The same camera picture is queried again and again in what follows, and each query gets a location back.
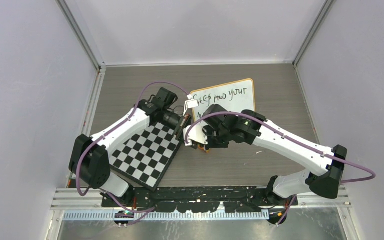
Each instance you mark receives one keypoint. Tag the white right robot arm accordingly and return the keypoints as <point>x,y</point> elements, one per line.
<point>321,175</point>

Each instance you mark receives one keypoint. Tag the green orange toy block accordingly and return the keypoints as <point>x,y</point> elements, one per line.
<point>204,148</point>

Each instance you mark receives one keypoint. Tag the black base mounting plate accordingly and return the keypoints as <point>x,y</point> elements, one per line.
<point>197,199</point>

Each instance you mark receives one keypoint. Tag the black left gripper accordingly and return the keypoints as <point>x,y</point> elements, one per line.
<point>179,129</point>

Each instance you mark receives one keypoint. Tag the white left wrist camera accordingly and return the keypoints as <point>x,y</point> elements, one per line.
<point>190,103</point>

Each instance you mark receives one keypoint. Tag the yellow framed whiteboard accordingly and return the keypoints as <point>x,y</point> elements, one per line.
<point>233,96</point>

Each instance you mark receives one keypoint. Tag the white toothed cable rail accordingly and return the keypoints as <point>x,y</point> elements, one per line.
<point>114,215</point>

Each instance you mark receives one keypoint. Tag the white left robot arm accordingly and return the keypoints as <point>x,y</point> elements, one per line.
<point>89,160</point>

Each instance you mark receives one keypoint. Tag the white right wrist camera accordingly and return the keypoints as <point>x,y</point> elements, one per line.
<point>195,135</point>

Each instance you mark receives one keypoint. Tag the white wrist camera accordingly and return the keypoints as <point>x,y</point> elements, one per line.
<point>195,135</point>
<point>190,103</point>

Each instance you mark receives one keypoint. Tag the black white chessboard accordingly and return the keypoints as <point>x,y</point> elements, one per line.
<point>146,157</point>

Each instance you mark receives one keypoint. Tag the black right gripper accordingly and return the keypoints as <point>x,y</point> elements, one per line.
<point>206,130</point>

